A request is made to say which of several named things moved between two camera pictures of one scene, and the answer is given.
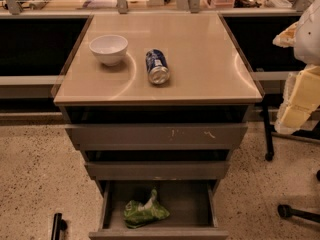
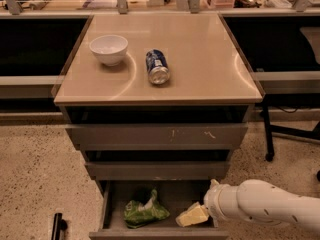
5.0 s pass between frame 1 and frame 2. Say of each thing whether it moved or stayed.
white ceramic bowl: stayed
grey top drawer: stayed
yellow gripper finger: moved
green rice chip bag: stayed
